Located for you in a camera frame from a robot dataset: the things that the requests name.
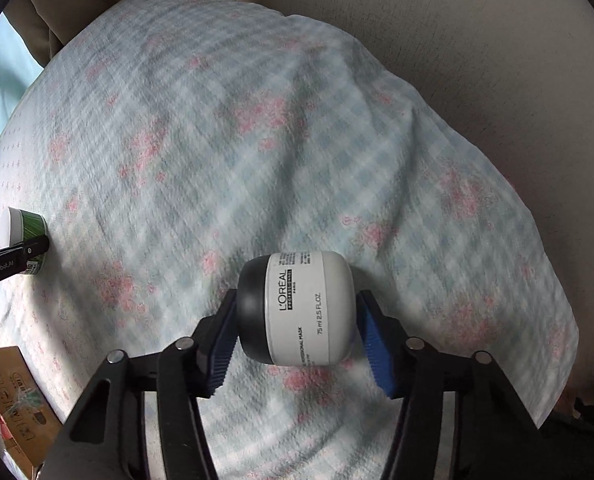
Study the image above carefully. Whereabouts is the cardboard box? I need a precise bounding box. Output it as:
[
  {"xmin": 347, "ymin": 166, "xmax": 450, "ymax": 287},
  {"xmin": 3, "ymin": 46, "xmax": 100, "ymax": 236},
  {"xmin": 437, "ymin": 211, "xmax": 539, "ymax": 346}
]
[{"xmin": 0, "ymin": 345, "xmax": 64, "ymax": 478}]

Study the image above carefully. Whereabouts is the green jar with white lid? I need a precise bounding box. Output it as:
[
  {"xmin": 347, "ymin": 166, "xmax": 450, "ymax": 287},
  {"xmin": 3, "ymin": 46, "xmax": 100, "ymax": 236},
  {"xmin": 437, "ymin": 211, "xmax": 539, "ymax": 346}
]
[{"xmin": 0, "ymin": 206, "xmax": 48, "ymax": 276}]

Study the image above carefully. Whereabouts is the light blue cloth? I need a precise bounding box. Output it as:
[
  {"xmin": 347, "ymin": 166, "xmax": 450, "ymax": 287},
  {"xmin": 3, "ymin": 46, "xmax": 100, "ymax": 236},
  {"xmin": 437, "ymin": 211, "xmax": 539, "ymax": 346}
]
[{"xmin": 0, "ymin": 10, "xmax": 46, "ymax": 186}]

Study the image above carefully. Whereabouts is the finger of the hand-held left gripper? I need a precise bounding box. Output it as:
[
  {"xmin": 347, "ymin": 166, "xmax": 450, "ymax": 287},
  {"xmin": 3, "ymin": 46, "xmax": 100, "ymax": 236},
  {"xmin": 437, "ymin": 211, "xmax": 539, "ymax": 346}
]
[{"xmin": 8, "ymin": 238, "xmax": 52, "ymax": 264}]

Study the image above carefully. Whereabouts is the white jar with black lid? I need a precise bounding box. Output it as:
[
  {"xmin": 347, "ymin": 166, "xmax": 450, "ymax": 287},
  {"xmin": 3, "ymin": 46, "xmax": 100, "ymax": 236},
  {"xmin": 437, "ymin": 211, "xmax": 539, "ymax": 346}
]
[{"xmin": 236, "ymin": 250, "xmax": 362, "ymax": 367}]

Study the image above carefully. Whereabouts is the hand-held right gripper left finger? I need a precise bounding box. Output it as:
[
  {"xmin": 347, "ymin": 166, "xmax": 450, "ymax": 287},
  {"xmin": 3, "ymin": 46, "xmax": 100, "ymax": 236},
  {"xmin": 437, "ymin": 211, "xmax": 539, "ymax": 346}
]
[{"xmin": 42, "ymin": 292, "xmax": 240, "ymax": 480}]

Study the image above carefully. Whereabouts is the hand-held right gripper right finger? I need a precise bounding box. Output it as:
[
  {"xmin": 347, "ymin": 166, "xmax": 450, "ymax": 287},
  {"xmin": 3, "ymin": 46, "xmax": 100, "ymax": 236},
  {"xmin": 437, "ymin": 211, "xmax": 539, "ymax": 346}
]
[{"xmin": 358, "ymin": 290, "xmax": 544, "ymax": 480}]

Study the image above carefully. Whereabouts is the checked floral bed sheet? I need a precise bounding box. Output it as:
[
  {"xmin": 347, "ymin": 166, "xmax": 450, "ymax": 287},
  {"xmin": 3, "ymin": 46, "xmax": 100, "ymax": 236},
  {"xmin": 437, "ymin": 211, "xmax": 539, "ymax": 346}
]
[{"xmin": 0, "ymin": 0, "xmax": 581, "ymax": 480}]

